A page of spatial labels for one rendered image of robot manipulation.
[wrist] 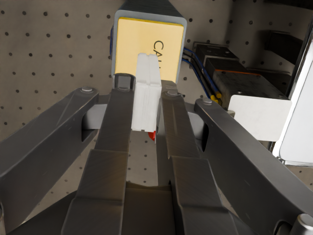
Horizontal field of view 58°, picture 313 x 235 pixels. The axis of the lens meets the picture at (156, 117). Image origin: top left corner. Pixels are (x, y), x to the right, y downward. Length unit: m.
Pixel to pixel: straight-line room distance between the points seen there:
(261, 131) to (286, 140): 0.11
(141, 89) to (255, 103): 0.29
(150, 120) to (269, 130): 0.31
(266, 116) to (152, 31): 0.24
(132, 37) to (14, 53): 0.58
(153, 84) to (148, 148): 0.71
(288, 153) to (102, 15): 0.51
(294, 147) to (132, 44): 0.39
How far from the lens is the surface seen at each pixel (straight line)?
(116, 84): 0.15
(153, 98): 0.16
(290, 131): 0.55
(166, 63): 0.27
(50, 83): 0.81
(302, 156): 0.59
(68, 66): 0.78
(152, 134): 0.33
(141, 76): 0.17
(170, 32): 0.27
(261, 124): 0.44
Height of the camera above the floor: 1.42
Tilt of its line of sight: 64 degrees down
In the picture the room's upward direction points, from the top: 176 degrees clockwise
